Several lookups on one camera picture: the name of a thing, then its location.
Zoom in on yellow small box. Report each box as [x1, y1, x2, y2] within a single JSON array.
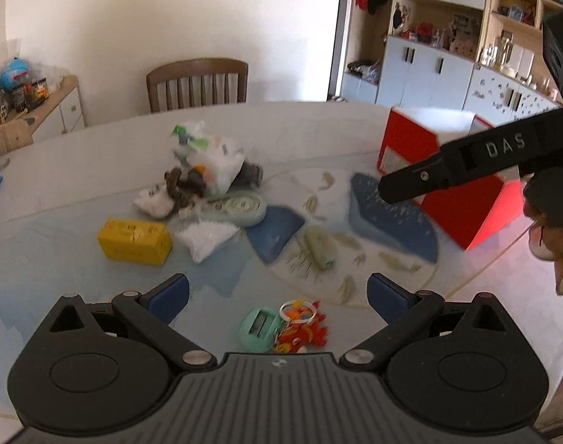
[[97, 219, 172, 267]]

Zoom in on white wood sideboard cabinet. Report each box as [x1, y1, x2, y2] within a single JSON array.
[[12, 74, 87, 147]]

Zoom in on dark grey folded cloth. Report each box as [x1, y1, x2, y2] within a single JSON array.
[[230, 161, 263, 189]]

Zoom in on brown wooden chair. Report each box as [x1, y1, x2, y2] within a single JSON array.
[[146, 57, 249, 113]]

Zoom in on clear bag white granules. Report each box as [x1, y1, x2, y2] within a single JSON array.
[[175, 221, 240, 263]]

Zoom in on red white cardboard box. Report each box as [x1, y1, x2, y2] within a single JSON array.
[[377, 107, 523, 250]]

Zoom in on red plush dragon keychain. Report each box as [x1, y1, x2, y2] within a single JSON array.
[[273, 300, 328, 354]]

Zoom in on white crumpled wrapper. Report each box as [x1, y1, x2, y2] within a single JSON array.
[[133, 185, 174, 219]]

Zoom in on small green cylindrical item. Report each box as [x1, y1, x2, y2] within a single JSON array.
[[304, 226, 337, 270]]

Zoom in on right hand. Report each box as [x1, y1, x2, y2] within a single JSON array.
[[523, 166, 563, 296]]

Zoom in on brown bead bracelet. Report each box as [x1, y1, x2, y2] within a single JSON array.
[[164, 166, 205, 212]]

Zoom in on mint green small device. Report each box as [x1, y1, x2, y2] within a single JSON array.
[[238, 308, 283, 354]]

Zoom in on blue round plush toy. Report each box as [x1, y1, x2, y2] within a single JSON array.
[[0, 58, 30, 92]]

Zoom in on white patterned plastic bag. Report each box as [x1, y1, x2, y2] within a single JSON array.
[[171, 120, 245, 195]]

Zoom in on white grey wall cabinets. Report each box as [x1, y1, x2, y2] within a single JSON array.
[[333, 0, 563, 124]]

